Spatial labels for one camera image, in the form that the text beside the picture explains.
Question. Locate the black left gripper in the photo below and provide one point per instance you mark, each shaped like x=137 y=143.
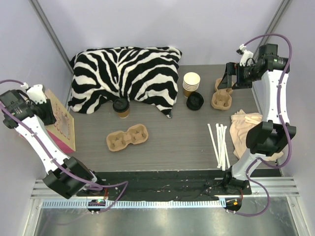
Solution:
x=49 y=112

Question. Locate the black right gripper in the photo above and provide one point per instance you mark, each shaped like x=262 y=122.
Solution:
x=237 y=75

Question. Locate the pink paper gift bag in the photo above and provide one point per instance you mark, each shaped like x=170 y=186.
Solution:
x=62 y=131

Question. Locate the black plastic cup lid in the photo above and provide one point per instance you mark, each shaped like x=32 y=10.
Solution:
x=120 y=105

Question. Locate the brown paper coffee cup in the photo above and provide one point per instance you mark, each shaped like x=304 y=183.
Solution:
x=123 y=114

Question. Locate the brown cardboard cup carrier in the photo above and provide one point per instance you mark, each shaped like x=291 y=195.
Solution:
x=119 y=140

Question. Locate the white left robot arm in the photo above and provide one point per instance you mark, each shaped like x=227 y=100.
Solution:
x=29 y=117

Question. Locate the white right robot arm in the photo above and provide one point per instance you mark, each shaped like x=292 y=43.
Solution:
x=274 y=132

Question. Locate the stack of paper cups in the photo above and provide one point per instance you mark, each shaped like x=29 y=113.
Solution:
x=191 y=81

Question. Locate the black cup lid stack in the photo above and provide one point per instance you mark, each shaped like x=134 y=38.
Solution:
x=195 y=101

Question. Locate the beige folded cloth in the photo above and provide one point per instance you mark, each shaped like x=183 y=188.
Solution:
x=241 y=123

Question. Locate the white wrapped straw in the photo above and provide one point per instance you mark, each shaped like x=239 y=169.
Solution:
x=222 y=149
x=225 y=152
x=214 y=146
x=218 y=128

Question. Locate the zebra print pillow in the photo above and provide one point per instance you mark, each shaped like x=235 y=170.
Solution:
x=148 y=75

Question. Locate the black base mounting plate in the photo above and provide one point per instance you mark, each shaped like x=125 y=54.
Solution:
x=165 y=186

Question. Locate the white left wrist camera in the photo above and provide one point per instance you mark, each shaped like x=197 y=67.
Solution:
x=35 y=93

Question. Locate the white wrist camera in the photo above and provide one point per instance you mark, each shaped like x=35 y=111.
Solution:
x=246 y=55
x=35 y=93

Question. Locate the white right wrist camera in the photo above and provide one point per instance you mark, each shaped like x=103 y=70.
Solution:
x=246 y=55

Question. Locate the perforated metal rail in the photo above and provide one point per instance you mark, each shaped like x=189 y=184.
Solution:
x=97 y=203

